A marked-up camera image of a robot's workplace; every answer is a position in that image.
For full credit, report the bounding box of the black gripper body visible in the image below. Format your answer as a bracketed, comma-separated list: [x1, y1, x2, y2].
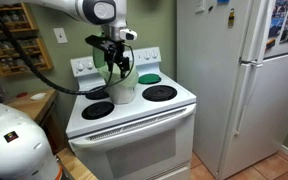
[106, 39, 129, 68]

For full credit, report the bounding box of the white bin with green liner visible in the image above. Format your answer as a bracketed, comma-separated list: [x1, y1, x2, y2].
[103, 62, 140, 105]

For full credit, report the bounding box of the green burner cover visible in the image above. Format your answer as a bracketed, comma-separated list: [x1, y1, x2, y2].
[137, 73, 162, 85]

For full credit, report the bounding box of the small black coil burner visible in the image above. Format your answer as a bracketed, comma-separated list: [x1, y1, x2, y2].
[84, 85, 111, 101]

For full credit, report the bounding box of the large black coil burner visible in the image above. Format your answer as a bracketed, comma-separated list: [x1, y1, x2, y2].
[141, 84, 178, 103]
[81, 101, 116, 121]

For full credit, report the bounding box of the large wooden spice rack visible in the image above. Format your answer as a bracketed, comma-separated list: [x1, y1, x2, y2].
[0, 36, 54, 78]

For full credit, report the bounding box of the white electric stove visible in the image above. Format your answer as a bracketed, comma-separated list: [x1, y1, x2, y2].
[65, 46, 198, 180]

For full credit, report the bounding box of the small white dish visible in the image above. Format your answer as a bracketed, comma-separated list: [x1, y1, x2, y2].
[29, 92, 48, 102]

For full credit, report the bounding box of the wooden side table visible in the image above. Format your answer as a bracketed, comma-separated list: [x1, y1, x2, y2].
[0, 87, 59, 125]

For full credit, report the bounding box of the white refrigerator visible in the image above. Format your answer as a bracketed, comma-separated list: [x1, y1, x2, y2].
[176, 0, 288, 180]

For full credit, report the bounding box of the small wooden spice rack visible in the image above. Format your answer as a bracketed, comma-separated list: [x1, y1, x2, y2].
[0, 2, 40, 37]

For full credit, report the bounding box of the white paper note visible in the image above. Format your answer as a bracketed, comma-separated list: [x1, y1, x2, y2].
[194, 0, 206, 15]

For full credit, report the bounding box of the small red dish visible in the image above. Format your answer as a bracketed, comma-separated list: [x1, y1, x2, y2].
[15, 91, 29, 99]

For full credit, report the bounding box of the yellow black fridge magnet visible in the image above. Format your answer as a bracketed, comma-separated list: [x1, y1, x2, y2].
[227, 8, 236, 28]

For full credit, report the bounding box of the orange fridge magnet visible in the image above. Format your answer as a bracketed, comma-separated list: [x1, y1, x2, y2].
[265, 38, 277, 51]

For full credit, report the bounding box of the photo collage on fridge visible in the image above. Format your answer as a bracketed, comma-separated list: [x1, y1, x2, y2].
[267, 0, 288, 48]

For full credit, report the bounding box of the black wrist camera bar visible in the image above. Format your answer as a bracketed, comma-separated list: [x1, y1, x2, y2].
[85, 35, 116, 52]

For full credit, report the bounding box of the white light switch plate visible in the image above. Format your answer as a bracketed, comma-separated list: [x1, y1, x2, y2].
[52, 27, 69, 45]

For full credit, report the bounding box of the white oven door handle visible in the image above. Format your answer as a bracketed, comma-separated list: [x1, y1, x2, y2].
[68, 103, 197, 150]

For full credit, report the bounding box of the white fridge door handle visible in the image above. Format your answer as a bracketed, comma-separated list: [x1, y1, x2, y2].
[233, 61, 264, 137]

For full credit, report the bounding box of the white freezer door handle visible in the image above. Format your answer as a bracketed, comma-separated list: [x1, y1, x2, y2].
[239, 0, 272, 65]

